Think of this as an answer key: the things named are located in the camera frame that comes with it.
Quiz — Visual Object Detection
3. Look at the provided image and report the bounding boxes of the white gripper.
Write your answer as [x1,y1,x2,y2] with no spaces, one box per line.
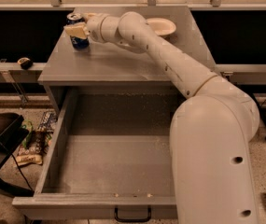
[64,12,108,43]

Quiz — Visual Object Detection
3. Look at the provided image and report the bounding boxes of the blue pepsi can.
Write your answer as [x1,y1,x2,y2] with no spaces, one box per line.
[66,12,90,49]

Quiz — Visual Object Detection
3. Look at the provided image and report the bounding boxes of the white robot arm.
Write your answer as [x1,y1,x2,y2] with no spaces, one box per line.
[64,12,259,224]

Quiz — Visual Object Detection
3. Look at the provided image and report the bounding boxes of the grey open top drawer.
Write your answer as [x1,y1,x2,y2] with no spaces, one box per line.
[12,91,177,220]

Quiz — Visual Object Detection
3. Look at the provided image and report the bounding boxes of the grey cabinet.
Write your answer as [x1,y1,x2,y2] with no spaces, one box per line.
[39,6,225,114]

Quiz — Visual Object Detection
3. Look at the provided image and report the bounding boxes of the black tape measure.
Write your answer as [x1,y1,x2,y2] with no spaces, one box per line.
[18,57,33,70]

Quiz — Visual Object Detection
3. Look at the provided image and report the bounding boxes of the white bowl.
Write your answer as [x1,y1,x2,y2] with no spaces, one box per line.
[147,18,176,36]

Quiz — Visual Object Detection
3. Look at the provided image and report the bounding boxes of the black chair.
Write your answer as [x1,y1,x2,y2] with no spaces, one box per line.
[0,113,34,197]

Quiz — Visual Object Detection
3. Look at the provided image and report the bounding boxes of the snack bags on floor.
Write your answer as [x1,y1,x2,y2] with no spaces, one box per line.
[16,111,57,166]

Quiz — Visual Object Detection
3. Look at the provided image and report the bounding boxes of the black drawer handle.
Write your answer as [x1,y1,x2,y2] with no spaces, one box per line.
[114,207,152,223]

